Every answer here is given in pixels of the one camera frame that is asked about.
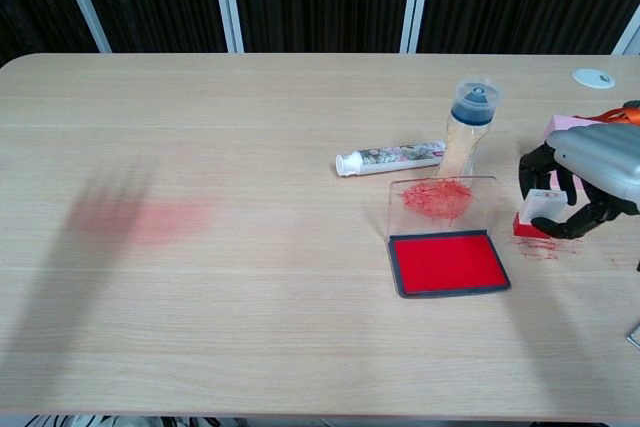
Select red ink pad clear lid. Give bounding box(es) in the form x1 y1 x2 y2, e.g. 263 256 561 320
387 175 513 301

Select white round cable grommet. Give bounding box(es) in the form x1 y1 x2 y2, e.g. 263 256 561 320
571 67 617 91

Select pink cube box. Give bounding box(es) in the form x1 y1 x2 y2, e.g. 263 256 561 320
545 114 592 198

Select red white stamp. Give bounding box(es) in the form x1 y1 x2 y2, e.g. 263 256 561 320
511 188 569 239

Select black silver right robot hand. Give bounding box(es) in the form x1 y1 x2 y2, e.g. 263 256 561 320
517 127 640 240

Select clear bottle dark blue cap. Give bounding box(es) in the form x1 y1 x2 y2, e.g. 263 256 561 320
437 75 505 181

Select floral printed white tube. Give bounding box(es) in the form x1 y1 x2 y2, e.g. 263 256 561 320
334 140 448 179

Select orange ribbon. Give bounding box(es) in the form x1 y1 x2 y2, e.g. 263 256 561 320
588 100 640 124

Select white partition frame post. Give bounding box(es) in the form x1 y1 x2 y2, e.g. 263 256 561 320
611 10 640 56
51 0 113 54
399 0 434 54
208 0 247 54

